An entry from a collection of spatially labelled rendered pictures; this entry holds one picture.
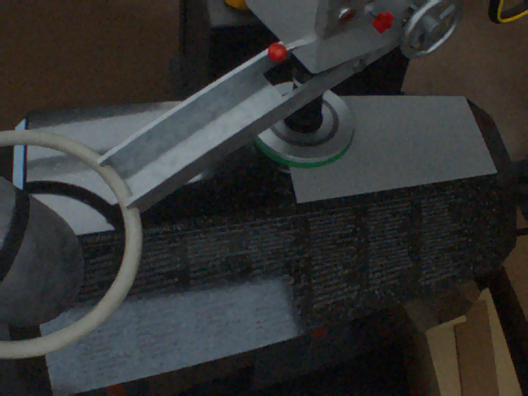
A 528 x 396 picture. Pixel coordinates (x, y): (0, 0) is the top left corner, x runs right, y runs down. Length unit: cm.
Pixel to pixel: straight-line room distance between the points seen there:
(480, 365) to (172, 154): 106
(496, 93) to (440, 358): 136
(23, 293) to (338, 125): 106
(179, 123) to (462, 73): 183
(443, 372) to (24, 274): 154
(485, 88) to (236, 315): 182
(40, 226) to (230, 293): 91
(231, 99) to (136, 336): 50
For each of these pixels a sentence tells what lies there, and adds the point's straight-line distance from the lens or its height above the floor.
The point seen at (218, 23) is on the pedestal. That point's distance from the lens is 191.
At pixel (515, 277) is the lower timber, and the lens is 237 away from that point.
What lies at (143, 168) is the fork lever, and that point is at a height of 90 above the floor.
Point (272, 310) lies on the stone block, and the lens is 150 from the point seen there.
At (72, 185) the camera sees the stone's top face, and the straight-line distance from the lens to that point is 149.
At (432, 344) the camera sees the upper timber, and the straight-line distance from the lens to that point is 203.
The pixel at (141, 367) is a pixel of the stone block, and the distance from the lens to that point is 151.
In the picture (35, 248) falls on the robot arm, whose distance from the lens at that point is 60.
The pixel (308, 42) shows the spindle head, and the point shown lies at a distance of 123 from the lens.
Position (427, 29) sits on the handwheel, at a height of 120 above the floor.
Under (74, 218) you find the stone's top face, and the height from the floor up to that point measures 82.
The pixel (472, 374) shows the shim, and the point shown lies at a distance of 202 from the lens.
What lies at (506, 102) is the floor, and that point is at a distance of 303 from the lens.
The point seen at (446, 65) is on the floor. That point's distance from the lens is 306.
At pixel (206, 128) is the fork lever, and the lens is 140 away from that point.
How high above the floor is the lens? 202
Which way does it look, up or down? 55 degrees down
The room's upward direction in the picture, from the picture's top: 9 degrees clockwise
